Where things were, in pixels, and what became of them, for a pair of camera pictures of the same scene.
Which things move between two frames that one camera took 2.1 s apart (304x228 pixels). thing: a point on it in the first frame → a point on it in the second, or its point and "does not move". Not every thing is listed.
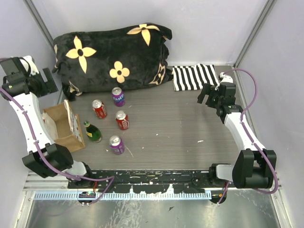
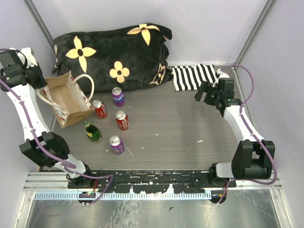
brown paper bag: (62, 125) → (68, 101)
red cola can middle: (122, 119) does not move
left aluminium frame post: (41, 23) does not move
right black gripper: (208, 89) does not move
